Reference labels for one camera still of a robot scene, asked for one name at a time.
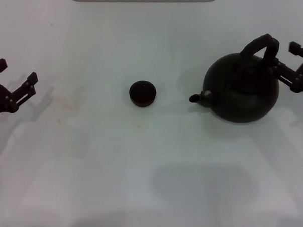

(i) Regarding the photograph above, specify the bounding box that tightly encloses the black round teapot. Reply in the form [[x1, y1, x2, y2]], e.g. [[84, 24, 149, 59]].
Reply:
[[188, 30, 283, 125]]

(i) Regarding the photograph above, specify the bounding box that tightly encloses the black teacup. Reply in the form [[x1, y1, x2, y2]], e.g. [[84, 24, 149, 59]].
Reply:
[[128, 79, 158, 108]]

